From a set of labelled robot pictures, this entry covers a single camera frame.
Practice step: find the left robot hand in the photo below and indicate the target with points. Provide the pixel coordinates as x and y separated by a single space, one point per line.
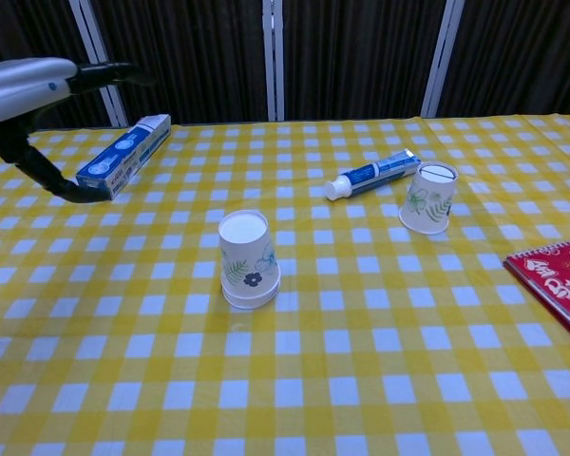
14 90

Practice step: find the paper cup with dark flower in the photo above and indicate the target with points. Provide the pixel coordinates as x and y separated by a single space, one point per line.
247 256

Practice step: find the paper cup with line mark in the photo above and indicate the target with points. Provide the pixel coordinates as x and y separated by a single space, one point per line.
430 199

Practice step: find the paper cup with blue flower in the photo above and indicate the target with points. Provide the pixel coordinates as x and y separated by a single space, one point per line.
252 304

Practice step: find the yellow white checked tablecloth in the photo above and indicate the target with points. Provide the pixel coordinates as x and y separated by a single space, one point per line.
313 361

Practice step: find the black pleated curtain panel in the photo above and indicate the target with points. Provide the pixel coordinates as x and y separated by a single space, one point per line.
527 57
356 57
195 47
24 28

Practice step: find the blue white toothpaste box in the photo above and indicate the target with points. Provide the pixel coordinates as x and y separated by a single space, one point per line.
128 154

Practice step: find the blue white toothpaste tube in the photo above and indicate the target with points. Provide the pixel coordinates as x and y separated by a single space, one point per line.
370 173

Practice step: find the red spiral calendar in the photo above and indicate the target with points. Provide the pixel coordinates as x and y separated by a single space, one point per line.
560 280

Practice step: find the white partition frame post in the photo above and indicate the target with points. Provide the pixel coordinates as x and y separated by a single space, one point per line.
273 62
111 102
442 62

